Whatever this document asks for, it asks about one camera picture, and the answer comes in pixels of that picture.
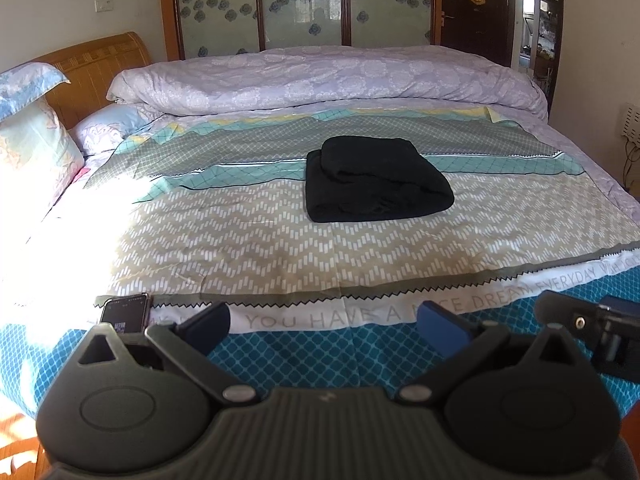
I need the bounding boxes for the wooden headboard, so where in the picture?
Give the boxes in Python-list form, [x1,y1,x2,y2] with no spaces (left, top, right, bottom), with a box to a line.
[29,30,153,132]

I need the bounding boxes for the black smartphone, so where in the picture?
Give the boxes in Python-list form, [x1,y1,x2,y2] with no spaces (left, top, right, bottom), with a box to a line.
[97,292,152,336]

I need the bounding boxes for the black pants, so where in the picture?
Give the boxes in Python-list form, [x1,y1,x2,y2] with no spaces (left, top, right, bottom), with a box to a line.
[304,135,456,225]

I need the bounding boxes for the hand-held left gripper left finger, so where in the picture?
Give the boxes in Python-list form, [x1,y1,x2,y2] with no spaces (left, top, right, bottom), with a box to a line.
[74,301,257,406]

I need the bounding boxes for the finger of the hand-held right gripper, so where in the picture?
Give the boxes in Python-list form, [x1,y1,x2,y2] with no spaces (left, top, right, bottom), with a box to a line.
[533,290,602,344]

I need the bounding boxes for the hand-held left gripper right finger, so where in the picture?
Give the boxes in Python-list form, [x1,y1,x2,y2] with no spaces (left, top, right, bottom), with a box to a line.
[397,301,588,405]

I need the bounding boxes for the light blue pillow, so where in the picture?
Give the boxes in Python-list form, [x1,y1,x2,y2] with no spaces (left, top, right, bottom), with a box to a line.
[69,103,157,158]

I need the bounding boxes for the white perforated wall box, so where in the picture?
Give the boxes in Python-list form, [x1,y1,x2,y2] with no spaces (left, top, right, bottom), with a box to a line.
[619,101,640,144]

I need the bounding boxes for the wardrobe with printed glass doors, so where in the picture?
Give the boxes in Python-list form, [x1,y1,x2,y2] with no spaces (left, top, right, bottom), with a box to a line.
[158,0,444,62]

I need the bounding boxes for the patterned bed sheet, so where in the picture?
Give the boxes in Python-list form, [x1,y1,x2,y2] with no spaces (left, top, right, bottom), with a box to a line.
[0,104,640,413]

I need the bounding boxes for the lilac quilt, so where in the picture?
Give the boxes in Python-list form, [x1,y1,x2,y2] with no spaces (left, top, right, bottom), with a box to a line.
[105,43,550,122]

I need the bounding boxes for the dark wooden door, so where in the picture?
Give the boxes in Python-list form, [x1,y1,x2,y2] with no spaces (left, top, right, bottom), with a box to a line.
[439,0,517,69]

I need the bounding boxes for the small floral pillow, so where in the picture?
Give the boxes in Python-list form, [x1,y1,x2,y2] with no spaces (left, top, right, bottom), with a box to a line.
[0,61,72,124]

